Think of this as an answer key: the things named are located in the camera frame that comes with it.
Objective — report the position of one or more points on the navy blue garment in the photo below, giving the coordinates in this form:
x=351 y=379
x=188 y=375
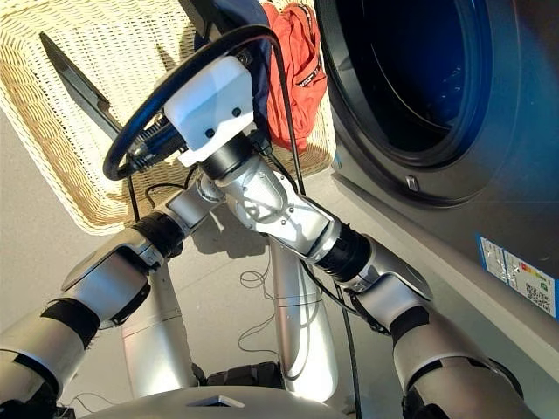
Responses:
x=260 y=87

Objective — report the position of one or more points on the orange red garment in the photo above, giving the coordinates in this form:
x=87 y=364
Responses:
x=301 y=65

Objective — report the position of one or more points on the pale woven laundry basket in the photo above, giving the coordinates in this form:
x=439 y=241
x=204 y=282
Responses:
x=65 y=153

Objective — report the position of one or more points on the silver robot leg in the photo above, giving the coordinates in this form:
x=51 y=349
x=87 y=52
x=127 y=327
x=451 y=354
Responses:
x=301 y=331
x=153 y=349

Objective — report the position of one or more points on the black robot waist block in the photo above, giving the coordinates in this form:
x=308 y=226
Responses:
x=249 y=374

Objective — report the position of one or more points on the silver robot torso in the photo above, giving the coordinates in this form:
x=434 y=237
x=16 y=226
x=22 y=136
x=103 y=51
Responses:
x=218 y=406

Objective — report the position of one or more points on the blue energy label sticker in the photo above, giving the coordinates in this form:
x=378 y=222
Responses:
x=519 y=279

